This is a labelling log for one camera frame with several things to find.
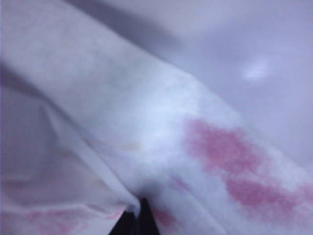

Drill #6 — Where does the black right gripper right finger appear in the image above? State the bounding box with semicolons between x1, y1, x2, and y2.
137;197;160;235

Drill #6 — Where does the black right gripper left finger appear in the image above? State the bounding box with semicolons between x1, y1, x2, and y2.
110;209;139;235

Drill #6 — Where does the white wet wipe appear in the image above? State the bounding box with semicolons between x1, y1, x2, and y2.
0;0;313;235

